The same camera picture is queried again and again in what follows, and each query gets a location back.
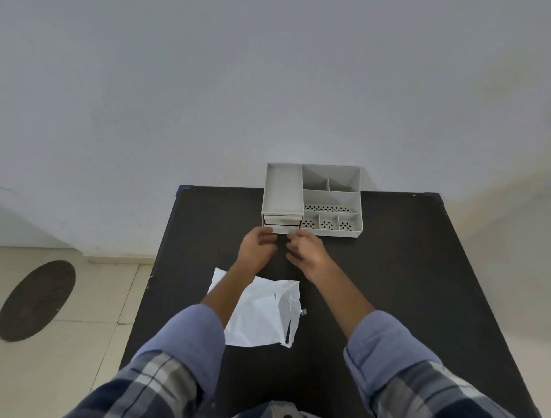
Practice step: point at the blue plaid shirt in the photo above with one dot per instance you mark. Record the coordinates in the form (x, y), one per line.
(181, 344)

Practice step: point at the person's left hand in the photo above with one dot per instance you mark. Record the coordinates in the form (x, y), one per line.
(254, 252)

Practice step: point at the white plastic glove packet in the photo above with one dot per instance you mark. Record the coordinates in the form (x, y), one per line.
(262, 314)

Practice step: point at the person's right forearm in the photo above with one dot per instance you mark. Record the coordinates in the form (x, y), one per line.
(340, 301)

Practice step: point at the person's right hand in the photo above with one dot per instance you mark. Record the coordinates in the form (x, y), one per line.
(312, 254)

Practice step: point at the dark oval floor mat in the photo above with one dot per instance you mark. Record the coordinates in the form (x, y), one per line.
(36, 301)

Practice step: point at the person's left forearm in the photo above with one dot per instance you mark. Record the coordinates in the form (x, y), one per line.
(230, 297)

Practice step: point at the grey plastic desk organizer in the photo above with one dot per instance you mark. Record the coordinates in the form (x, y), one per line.
(331, 200)

